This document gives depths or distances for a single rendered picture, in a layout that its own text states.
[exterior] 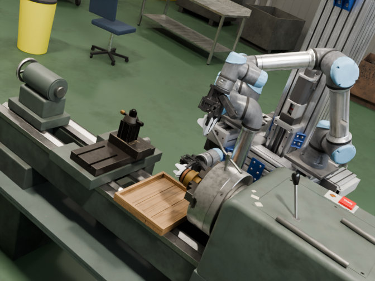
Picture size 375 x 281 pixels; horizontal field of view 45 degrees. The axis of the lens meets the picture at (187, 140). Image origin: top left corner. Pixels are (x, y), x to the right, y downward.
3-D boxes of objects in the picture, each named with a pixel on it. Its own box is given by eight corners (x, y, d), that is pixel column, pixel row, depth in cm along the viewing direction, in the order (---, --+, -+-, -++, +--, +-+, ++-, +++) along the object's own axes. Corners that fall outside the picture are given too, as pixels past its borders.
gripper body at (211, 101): (204, 110, 194) (216, 84, 192) (220, 119, 191) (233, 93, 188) (196, 108, 188) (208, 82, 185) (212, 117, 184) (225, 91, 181)
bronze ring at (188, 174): (208, 173, 201) (192, 163, 205) (196, 180, 194) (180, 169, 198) (202, 190, 206) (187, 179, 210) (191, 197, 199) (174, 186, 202)
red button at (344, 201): (354, 207, 188) (356, 203, 187) (350, 212, 183) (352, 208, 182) (341, 199, 190) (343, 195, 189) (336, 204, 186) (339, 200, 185)
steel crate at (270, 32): (293, 54, 959) (307, 20, 926) (266, 57, 879) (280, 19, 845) (260, 38, 1005) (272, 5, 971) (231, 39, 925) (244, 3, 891)
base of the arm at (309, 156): (307, 150, 246) (314, 135, 241) (331, 165, 238) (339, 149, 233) (293, 156, 234) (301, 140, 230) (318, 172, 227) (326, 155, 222)
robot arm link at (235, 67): (252, 60, 181) (234, 52, 178) (240, 85, 184) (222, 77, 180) (244, 56, 188) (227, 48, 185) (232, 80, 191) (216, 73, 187)
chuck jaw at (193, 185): (212, 192, 193) (198, 199, 183) (208, 201, 195) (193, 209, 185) (193, 178, 198) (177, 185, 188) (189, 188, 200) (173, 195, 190)
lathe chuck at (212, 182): (236, 210, 214) (254, 159, 196) (196, 246, 192) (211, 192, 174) (221, 200, 218) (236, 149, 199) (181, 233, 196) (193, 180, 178)
